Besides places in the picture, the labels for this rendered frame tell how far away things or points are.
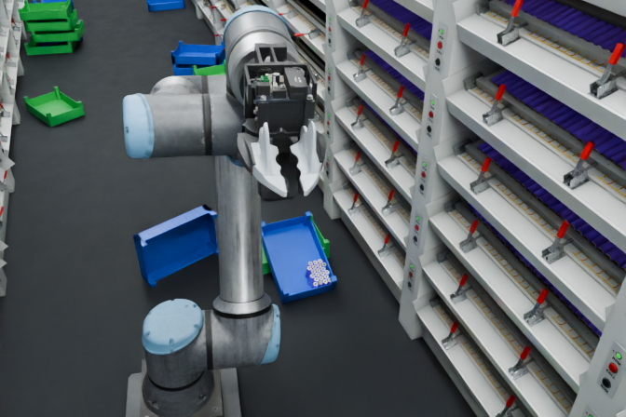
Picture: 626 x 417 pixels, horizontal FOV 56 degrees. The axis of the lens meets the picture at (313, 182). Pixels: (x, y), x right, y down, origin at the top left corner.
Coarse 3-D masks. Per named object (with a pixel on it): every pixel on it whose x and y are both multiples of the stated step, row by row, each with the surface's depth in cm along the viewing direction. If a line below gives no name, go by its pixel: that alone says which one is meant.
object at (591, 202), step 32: (480, 64) 142; (448, 96) 144; (480, 96) 140; (480, 128) 134; (512, 128) 128; (512, 160) 126; (544, 160) 118; (576, 160) 115; (576, 192) 110; (608, 224) 103
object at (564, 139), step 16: (480, 80) 141; (528, 112) 127; (528, 128) 125; (544, 128) 123; (560, 128) 120; (560, 144) 118; (576, 144) 115; (592, 160) 112; (608, 160) 110; (608, 176) 109; (624, 176) 106
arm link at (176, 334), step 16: (160, 304) 148; (176, 304) 148; (192, 304) 147; (144, 320) 144; (160, 320) 143; (176, 320) 143; (192, 320) 143; (208, 320) 146; (144, 336) 141; (160, 336) 139; (176, 336) 139; (192, 336) 140; (208, 336) 143; (144, 352) 145; (160, 352) 140; (176, 352) 140; (192, 352) 142; (208, 352) 143; (160, 368) 143; (176, 368) 143; (192, 368) 144; (208, 368) 146; (160, 384) 147; (176, 384) 147
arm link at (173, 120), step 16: (160, 80) 129; (176, 80) 129; (192, 80) 134; (128, 96) 81; (144, 96) 81; (160, 96) 82; (176, 96) 82; (192, 96) 82; (208, 96) 83; (128, 112) 79; (144, 112) 79; (160, 112) 80; (176, 112) 80; (192, 112) 80; (208, 112) 81; (128, 128) 79; (144, 128) 79; (160, 128) 79; (176, 128) 80; (192, 128) 80; (208, 128) 81; (128, 144) 80; (144, 144) 80; (160, 144) 80; (176, 144) 81; (192, 144) 81; (208, 144) 82
